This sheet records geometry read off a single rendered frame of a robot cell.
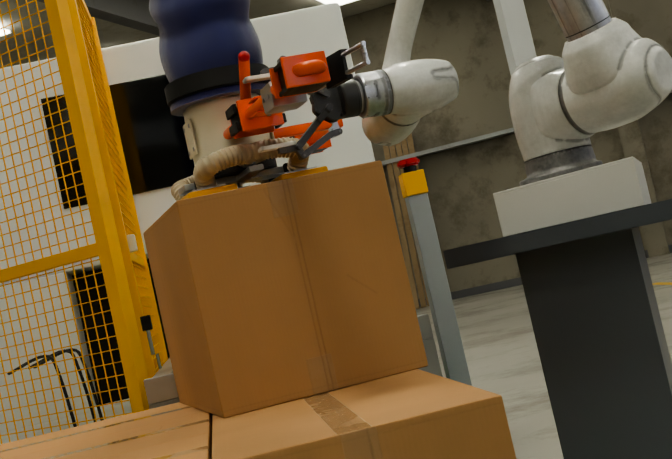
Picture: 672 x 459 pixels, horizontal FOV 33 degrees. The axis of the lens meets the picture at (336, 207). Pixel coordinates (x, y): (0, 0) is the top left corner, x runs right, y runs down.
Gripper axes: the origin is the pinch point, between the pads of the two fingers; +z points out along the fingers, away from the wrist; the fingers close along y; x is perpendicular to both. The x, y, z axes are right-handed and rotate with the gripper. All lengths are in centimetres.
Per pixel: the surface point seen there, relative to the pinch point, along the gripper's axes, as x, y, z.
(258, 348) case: -4.6, 42.9, 10.5
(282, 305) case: -4.8, 36.3, 4.5
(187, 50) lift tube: 18.0, -18.3, 6.7
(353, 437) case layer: -63, 55, 13
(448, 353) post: 105, 62, -68
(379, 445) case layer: -63, 56, 10
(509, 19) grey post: 306, -75, -220
